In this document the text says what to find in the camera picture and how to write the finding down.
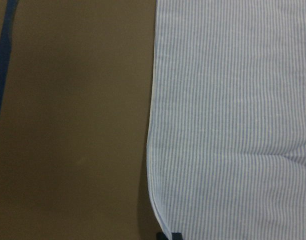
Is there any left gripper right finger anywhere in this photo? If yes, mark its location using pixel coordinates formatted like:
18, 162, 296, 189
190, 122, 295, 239
171, 232, 183, 240

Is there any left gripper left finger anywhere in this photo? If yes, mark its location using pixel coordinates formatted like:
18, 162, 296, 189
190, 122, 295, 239
156, 232, 166, 240

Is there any blue striped button shirt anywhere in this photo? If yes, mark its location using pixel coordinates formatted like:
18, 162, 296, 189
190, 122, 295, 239
146, 0, 306, 240

